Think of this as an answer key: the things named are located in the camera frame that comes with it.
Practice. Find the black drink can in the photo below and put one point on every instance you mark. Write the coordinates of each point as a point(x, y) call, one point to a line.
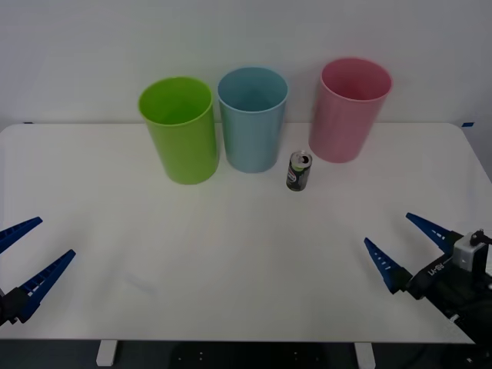
point(298, 175)

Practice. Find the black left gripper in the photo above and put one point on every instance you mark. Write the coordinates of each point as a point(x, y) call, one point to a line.
point(4, 307)

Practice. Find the green plastic bin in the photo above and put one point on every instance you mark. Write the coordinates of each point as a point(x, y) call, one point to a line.
point(184, 150)

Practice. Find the pale blue plastic bin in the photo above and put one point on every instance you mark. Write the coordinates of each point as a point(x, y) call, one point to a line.
point(251, 142)

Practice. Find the pink plastic bin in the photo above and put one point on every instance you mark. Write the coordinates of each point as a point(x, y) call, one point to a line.
point(338, 130)

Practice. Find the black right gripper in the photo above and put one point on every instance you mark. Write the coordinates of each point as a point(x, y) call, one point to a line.
point(434, 282)

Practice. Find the white table leg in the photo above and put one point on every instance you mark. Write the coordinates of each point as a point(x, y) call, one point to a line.
point(105, 353)
point(364, 355)

